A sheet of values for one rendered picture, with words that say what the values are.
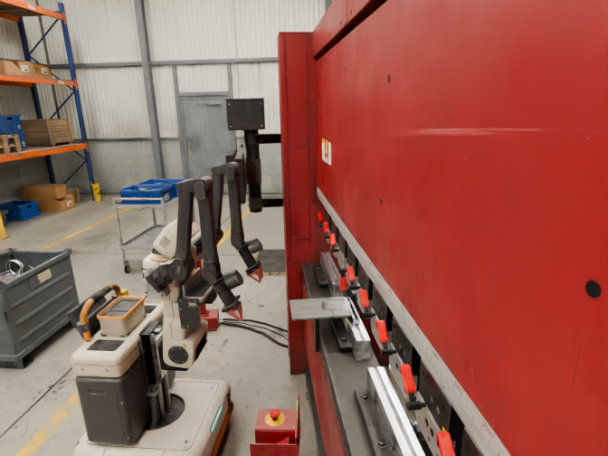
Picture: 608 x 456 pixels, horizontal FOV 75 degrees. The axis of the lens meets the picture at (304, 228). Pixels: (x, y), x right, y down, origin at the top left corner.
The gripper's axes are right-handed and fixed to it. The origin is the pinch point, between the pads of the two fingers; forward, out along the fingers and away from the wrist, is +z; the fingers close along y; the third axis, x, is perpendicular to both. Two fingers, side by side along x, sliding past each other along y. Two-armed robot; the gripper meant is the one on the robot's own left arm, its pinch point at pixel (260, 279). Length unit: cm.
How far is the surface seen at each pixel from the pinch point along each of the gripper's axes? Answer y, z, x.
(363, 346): -52, 29, -45
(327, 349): -45, 28, -29
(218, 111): 685, -178, 165
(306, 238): 54, 4, -20
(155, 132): 667, -205, 310
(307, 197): 54, -20, -34
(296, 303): -27.7, 10.0, -20.5
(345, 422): -87, 32, -35
